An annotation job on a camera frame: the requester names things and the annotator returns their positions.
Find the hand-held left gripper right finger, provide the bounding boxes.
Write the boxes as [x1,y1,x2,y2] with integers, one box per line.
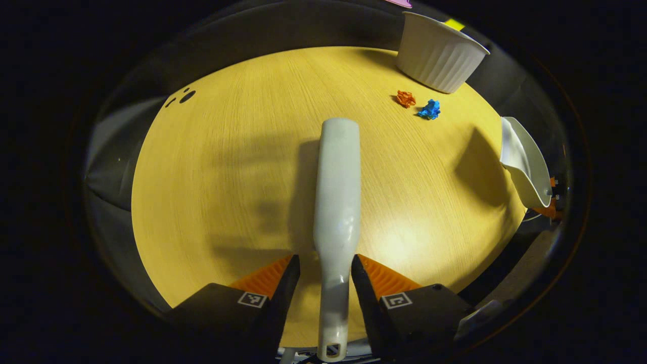
[351,254,473,362]

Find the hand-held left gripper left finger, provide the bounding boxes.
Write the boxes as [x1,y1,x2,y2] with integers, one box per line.
[167,254,301,364]

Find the white dustpan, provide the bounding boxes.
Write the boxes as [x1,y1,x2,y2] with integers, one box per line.
[500,116,553,209]

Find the small white broom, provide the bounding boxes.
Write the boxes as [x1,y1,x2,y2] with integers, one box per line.
[313,118,361,362]

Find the blue paper trash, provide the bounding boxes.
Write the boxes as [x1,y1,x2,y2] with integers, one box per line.
[417,99,441,121]

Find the white ribbed garbage bin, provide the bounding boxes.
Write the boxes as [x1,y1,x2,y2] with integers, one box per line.
[396,11,490,95]

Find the wooden desktop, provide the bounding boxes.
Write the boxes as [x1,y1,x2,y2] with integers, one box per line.
[131,47,527,348]

